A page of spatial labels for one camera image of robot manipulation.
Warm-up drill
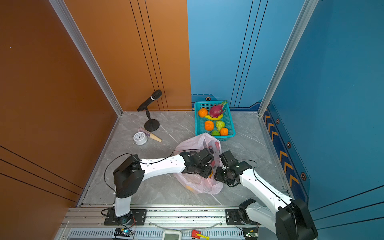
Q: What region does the pink plastic bag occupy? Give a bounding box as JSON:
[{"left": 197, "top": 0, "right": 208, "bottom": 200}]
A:
[{"left": 174, "top": 133, "right": 223, "bottom": 195}]

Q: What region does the orange tangerine fruit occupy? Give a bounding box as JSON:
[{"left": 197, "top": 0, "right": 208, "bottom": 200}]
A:
[{"left": 205, "top": 121, "right": 215, "bottom": 131}]

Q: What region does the pink dragon fruit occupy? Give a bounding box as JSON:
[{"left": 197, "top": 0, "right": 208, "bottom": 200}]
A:
[{"left": 209, "top": 100, "right": 228, "bottom": 118}]

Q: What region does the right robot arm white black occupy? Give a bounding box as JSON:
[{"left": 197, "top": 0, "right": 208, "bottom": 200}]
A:
[{"left": 214, "top": 151, "right": 319, "bottom": 240}]

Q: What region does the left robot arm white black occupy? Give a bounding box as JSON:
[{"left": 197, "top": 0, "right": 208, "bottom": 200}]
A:
[{"left": 113, "top": 148, "right": 214, "bottom": 218}]

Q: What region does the yellow banana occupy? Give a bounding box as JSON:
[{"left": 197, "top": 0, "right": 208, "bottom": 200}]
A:
[{"left": 205, "top": 114, "right": 224, "bottom": 121}]

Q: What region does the teal plastic basket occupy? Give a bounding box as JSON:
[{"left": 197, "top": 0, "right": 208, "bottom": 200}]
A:
[{"left": 194, "top": 101, "right": 236, "bottom": 141}]

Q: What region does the black small box right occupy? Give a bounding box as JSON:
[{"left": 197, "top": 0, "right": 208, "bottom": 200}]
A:
[{"left": 243, "top": 228, "right": 259, "bottom": 240}]

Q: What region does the black microphone on stand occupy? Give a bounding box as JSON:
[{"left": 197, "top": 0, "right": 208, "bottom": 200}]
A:
[{"left": 137, "top": 89, "right": 163, "bottom": 132}]

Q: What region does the red yellow button box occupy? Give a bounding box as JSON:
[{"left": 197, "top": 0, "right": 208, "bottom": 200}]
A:
[{"left": 191, "top": 230, "right": 210, "bottom": 240}]

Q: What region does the white round alarm clock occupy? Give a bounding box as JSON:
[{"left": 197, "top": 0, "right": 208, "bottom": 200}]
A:
[{"left": 133, "top": 132, "right": 148, "bottom": 146}]

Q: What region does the white display device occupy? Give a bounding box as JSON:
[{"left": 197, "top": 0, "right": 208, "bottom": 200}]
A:
[{"left": 162, "top": 230, "right": 182, "bottom": 240}]

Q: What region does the green circuit board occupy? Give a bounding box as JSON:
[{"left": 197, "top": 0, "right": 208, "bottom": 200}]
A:
[{"left": 114, "top": 228, "right": 135, "bottom": 240}]

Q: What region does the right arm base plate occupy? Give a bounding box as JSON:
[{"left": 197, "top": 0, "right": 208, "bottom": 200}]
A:
[{"left": 225, "top": 209, "right": 251, "bottom": 226}]

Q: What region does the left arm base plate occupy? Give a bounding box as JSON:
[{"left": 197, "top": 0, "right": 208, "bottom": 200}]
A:
[{"left": 101, "top": 208, "right": 147, "bottom": 227}]

